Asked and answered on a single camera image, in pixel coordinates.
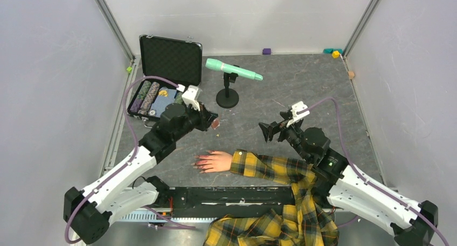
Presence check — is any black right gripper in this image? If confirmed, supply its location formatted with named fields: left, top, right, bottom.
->
left=259, top=111, right=311, bottom=163

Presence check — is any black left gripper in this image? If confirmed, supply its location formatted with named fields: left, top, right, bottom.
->
left=173, top=100, right=218, bottom=141

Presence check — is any pink nail polish bottle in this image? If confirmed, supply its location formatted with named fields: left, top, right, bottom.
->
left=211, top=118, right=220, bottom=129

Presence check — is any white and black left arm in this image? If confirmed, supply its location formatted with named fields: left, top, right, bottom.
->
left=64, top=103, right=218, bottom=244

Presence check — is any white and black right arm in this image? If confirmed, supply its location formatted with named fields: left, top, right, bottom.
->
left=259, top=111, right=438, bottom=245

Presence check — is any mannequin hand with stained nails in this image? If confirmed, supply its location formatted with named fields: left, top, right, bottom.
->
left=191, top=151, right=233, bottom=173

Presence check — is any black microphone stand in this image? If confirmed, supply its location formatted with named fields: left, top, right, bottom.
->
left=216, top=72, right=239, bottom=109

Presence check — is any mint green microphone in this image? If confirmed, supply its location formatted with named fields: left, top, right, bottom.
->
left=205, top=58, right=263, bottom=81

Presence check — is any black poker chip case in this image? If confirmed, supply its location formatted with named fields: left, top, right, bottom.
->
left=127, top=35, right=203, bottom=121

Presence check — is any teal block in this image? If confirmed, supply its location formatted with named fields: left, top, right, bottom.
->
left=323, top=48, right=343, bottom=54

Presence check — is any tan cube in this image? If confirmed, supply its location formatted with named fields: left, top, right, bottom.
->
left=348, top=71, right=355, bottom=80

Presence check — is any yellow cube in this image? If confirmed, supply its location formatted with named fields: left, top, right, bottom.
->
left=332, top=50, right=341, bottom=58

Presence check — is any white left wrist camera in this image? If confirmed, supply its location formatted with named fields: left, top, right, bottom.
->
left=177, top=84, right=202, bottom=111

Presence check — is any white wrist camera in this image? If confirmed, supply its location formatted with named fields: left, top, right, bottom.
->
left=177, top=84, right=202, bottom=111
left=286, top=101, right=310, bottom=127

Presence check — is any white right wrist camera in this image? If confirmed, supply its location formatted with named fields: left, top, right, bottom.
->
left=286, top=101, right=310, bottom=127

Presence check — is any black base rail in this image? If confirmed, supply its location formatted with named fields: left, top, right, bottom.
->
left=150, top=186, right=295, bottom=218

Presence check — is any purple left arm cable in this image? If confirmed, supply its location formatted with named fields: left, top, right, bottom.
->
left=64, top=76, right=179, bottom=244

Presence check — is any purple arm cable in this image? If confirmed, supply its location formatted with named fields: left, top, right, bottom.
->
left=300, top=97, right=451, bottom=246
left=64, top=76, right=179, bottom=244

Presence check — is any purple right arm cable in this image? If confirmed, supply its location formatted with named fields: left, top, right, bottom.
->
left=300, top=97, right=451, bottom=246

